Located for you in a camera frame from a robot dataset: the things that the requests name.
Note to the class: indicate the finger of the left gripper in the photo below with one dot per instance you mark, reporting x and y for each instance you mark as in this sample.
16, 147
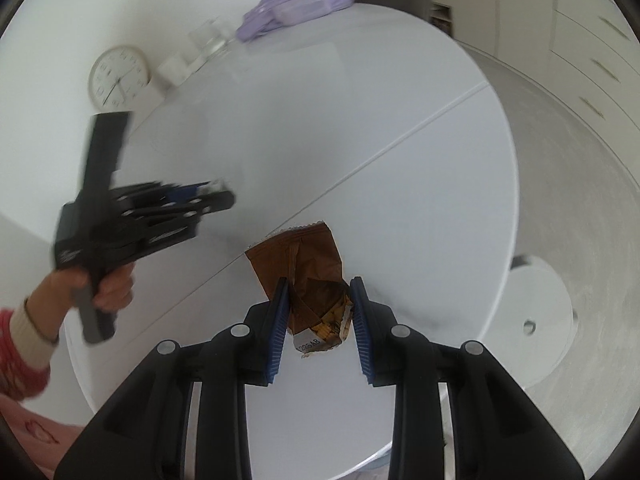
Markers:
195, 189
212, 202

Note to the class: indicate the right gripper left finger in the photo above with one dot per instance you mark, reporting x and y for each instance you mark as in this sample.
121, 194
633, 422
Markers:
179, 395

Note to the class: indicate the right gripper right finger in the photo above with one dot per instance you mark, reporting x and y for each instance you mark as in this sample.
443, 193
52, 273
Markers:
499, 433

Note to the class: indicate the brown snack wrapper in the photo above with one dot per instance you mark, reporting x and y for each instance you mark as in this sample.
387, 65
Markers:
307, 256

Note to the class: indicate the white round stool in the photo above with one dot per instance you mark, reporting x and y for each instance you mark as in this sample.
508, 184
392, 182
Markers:
535, 323

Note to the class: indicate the white mug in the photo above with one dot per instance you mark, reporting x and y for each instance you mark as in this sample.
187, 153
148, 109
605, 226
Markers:
175, 70

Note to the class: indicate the clear glass cup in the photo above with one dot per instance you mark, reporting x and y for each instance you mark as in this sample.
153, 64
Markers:
213, 37

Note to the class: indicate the cream drawer cabinet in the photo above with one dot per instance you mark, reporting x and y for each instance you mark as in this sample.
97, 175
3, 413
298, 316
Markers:
594, 70

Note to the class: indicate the round wall clock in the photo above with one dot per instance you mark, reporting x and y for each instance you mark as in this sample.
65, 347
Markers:
117, 77

